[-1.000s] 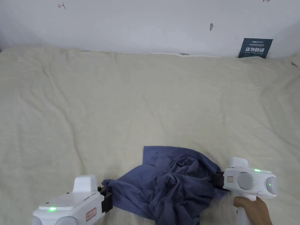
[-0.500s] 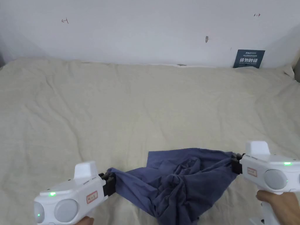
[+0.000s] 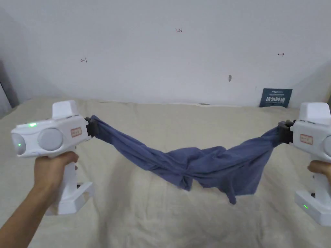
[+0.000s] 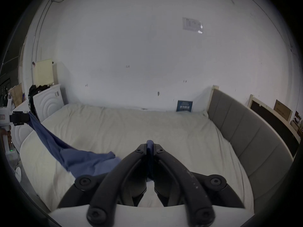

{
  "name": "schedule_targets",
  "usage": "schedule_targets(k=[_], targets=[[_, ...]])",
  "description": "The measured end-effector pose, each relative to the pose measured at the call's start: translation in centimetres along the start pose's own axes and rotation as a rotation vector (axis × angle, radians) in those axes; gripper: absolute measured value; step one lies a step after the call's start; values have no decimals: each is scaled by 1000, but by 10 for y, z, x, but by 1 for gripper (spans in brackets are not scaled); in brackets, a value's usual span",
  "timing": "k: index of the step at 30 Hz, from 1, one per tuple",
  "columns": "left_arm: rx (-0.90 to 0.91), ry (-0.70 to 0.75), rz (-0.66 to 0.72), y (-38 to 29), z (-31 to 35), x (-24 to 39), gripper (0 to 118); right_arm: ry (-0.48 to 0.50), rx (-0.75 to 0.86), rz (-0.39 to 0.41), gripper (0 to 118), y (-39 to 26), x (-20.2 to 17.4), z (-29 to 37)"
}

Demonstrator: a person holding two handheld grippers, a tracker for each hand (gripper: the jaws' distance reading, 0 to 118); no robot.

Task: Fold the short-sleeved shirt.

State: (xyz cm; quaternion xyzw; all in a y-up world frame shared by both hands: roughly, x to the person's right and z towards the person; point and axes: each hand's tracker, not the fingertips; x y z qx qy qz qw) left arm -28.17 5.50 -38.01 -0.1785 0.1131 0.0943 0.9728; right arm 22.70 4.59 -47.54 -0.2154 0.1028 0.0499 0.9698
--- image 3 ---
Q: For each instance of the dark blue sign card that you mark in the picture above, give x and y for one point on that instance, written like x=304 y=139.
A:
x=276 y=98

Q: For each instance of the dark blue shirt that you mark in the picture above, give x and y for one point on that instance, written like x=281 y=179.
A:
x=207 y=168

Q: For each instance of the person's left forearm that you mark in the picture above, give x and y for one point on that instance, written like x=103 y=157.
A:
x=25 y=204

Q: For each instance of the person's right hand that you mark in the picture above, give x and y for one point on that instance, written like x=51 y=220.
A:
x=322 y=168

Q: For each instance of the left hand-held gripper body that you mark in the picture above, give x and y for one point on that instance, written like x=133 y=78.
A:
x=49 y=134

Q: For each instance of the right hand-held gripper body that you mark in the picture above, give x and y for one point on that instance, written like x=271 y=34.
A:
x=313 y=139

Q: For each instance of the person's left hand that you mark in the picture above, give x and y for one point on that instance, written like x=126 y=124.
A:
x=51 y=168

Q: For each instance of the bed with beige sheet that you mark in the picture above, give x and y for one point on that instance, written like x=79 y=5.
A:
x=155 y=222

